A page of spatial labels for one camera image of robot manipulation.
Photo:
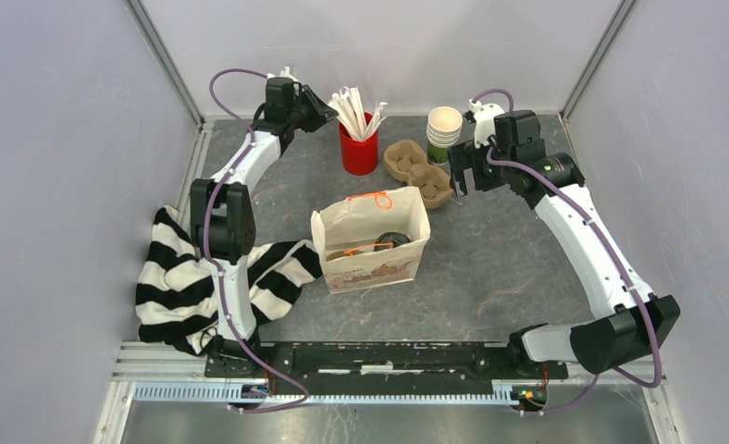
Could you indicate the black plastic cup lid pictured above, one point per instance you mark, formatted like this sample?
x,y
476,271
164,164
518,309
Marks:
x,y
390,240

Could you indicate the brown pulp cup carrier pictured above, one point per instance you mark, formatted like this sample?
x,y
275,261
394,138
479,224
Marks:
x,y
341,254

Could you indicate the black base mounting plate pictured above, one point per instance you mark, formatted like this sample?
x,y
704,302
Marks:
x,y
384,368

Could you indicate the beige paper gift bag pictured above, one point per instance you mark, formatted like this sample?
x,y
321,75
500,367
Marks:
x,y
355,223

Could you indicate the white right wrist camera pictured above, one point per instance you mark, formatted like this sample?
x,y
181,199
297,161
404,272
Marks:
x,y
482,116

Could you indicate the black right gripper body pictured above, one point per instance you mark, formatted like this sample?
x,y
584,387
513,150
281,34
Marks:
x,y
488,174

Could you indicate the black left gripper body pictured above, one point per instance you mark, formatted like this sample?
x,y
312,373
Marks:
x,y
302,116

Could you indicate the stack of paper cups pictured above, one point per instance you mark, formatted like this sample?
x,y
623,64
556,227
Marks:
x,y
443,130

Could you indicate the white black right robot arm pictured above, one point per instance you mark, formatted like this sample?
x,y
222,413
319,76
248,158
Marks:
x,y
630,321

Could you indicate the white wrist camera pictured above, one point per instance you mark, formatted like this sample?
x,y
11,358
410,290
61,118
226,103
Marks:
x,y
287,72
482,116

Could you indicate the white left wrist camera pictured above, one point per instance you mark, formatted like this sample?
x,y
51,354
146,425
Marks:
x,y
287,72

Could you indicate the black white striped cloth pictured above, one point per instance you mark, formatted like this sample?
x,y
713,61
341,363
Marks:
x,y
175,298

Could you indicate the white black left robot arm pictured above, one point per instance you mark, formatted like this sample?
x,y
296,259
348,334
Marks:
x,y
222,220

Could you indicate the white slotted cable duct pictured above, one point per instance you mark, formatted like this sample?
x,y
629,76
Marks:
x,y
240,393

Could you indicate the red straw holder cup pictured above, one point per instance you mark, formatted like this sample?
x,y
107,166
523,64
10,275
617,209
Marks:
x,y
358,158

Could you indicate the white wrapped straws bundle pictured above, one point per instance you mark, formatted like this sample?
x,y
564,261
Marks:
x,y
348,104

